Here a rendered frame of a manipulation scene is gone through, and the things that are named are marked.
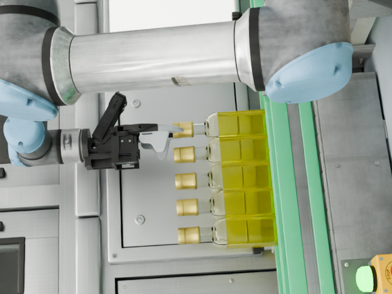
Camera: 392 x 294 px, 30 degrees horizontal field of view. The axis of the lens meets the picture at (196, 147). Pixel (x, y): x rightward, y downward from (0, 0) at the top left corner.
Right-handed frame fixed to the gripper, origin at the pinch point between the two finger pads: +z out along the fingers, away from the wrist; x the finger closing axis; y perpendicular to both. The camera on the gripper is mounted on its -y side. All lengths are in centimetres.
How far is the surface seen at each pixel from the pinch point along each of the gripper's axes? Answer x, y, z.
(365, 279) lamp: 25, 35, 31
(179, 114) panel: -13.3, -7.5, 0.6
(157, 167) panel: -12.0, 5.1, -5.0
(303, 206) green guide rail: 15.7, 20.7, 22.9
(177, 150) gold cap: 2.5, 5.2, -0.2
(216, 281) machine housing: -12.8, 31.6, 6.7
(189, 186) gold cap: 2.4, 12.9, 2.0
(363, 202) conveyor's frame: 17.9, 21.1, 33.7
